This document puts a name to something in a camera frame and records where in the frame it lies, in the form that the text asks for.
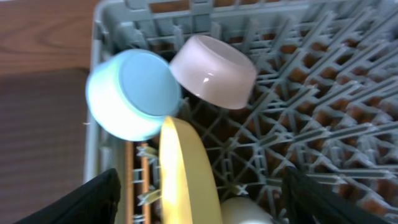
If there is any dark brown serving tray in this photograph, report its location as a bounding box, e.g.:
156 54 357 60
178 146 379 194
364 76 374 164
1 68 88 223

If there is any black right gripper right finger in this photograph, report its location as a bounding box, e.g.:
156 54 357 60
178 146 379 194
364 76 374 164
282 166 387 224

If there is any light blue bowl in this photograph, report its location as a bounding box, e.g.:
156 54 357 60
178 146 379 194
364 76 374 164
86 49 182 141

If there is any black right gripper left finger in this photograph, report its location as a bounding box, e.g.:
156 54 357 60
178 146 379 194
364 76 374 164
16 168 121 224

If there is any white pink bowl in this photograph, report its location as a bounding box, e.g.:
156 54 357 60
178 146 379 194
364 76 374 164
170 35 257 110

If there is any yellow plate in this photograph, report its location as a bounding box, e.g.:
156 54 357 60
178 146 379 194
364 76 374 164
159 117 223 224

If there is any small white cup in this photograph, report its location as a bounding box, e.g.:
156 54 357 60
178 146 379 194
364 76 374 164
221 197 273 224

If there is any wooden chopstick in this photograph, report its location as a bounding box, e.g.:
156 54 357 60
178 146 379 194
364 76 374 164
141 156 151 224
125 141 134 224

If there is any grey dishwasher rack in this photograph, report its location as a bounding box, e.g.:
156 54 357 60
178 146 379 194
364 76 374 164
91 0 397 223

